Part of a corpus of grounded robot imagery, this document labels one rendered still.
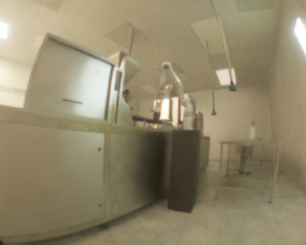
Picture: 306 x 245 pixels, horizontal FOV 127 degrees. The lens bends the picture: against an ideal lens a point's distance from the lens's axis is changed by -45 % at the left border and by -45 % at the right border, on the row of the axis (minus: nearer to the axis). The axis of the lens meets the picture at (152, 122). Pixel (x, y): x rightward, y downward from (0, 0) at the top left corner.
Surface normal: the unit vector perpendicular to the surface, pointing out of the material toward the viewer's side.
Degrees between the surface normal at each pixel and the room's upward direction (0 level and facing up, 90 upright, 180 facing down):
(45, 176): 90
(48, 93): 90
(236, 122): 90
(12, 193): 90
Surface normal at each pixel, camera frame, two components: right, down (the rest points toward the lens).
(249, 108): -0.59, -0.12
